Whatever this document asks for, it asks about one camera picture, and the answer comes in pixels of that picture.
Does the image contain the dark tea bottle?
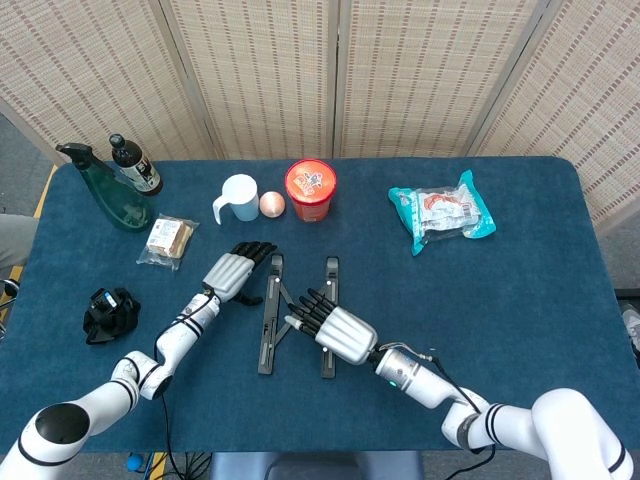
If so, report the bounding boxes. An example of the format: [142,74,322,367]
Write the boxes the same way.
[108,133,165,197]

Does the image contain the blue table cloth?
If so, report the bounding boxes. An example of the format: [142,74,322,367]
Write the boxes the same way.
[0,156,640,455]

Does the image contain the pink ball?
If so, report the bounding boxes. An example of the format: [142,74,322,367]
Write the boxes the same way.
[258,190,287,219]

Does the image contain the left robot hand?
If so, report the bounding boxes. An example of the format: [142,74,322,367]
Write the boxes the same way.
[201,240,280,307]

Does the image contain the woven bamboo folding screen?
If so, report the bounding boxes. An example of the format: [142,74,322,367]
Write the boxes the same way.
[0,0,640,236]

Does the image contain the white shoe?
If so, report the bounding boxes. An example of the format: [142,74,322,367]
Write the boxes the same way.
[622,308,640,351]

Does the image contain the person's grey trouser leg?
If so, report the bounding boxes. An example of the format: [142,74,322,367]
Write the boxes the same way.
[0,213,39,279]

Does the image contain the orange instant noodle cup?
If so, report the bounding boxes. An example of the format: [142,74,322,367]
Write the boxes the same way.
[284,158,339,223]

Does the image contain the white handled mug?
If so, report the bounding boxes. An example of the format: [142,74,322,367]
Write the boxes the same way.
[211,173,261,227]

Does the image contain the black folding stand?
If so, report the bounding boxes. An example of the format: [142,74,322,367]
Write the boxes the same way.
[256,253,341,380]

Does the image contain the wrapped sandwich cake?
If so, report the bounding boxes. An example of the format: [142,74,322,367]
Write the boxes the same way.
[136,213,200,272]

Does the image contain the black strap bundle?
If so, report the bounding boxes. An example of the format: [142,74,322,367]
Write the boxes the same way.
[82,286,142,346]

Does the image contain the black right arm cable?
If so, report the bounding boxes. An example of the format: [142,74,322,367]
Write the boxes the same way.
[379,341,499,456]

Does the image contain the teal snack package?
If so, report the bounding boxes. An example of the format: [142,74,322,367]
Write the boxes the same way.
[388,169,498,257]

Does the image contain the green spray bottle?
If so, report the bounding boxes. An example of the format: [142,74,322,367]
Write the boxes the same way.
[55,142,154,233]

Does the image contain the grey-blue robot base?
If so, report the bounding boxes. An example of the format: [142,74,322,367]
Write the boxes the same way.
[208,451,426,480]

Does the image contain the black floor cables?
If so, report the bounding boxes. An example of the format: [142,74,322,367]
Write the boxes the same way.
[169,452,214,480]

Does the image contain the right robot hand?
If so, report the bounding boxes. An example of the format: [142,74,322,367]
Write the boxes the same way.
[283,288,380,365]

